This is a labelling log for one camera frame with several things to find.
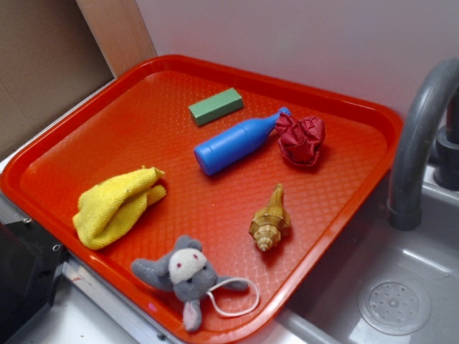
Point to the blue plastic bottle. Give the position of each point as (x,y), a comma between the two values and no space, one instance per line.
(235,143)

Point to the green rectangular block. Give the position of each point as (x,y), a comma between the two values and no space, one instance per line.
(216,106)

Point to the grey plush mouse toy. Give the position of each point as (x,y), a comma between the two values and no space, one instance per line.
(186,272)

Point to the red plastic tray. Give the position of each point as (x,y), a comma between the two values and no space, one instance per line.
(143,120)

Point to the tan spiral seashell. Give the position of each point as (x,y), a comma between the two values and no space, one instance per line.
(271,223)

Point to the dark faucet knob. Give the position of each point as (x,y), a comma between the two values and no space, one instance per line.
(446,174)

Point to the brown cardboard panel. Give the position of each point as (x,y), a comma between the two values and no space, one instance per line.
(50,62)

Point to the yellow folded cloth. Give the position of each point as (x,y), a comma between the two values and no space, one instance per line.
(109,210)

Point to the crumpled red paper ball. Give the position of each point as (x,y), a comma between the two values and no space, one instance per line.
(300,140)

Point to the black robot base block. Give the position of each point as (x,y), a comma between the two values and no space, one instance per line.
(31,265)

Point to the grey plastic sink basin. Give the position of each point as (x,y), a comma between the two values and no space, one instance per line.
(376,284)

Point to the grey curved faucet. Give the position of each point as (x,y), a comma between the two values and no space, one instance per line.
(426,116)

